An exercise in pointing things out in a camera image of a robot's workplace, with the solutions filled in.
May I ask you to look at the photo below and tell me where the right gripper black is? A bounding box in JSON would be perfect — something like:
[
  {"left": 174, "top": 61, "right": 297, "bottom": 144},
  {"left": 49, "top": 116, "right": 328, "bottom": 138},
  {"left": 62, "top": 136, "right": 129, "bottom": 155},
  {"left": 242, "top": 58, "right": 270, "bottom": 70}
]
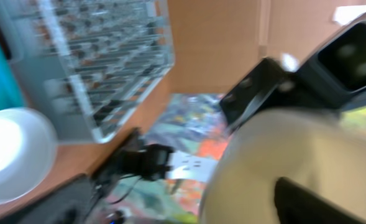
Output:
[{"left": 219, "top": 57, "right": 339, "bottom": 131}]

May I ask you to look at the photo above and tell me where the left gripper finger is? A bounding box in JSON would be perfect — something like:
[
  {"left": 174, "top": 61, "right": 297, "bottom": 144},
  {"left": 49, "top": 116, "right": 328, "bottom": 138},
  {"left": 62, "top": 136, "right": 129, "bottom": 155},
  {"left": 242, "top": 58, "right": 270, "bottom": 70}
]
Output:
[{"left": 274, "top": 177, "right": 366, "bottom": 224}]

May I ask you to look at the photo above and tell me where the white paper cup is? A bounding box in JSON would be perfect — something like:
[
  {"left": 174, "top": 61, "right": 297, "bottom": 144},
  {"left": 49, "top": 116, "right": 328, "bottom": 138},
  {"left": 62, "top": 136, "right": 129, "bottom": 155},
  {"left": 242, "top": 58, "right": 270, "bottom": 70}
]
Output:
[{"left": 199, "top": 110, "right": 366, "bottom": 223}]

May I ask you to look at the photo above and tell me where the grey dishwasher rack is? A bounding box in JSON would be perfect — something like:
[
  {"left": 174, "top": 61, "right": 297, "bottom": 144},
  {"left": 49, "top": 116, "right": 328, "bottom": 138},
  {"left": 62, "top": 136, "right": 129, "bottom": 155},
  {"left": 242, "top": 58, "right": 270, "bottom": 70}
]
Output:
[{"left": 0, "top": 0, "right": 175, "bottom": 144}]

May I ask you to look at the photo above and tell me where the grey-white bowl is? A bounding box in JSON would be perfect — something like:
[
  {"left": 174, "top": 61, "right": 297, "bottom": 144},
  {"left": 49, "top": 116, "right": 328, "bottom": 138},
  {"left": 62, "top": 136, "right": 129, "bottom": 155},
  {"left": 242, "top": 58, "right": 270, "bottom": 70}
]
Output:
[{"left": 0, "top": 108, "right": 57, "bottom": 204}]

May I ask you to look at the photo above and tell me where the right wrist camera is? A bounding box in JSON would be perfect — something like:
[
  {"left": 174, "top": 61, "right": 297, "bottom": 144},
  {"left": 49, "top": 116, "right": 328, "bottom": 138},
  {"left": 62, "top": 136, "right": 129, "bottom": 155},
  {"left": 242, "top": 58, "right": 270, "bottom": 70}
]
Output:
[{"left": 297, "top": 12, "right": 366, "bottom": 109}]

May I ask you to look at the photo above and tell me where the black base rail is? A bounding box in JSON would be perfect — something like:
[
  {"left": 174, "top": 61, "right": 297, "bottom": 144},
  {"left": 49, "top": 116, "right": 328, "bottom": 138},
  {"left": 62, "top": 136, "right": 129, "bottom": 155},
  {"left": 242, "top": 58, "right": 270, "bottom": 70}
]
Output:
[{"left": 0, "top": 128, "right": 173, "bottom": 224}]

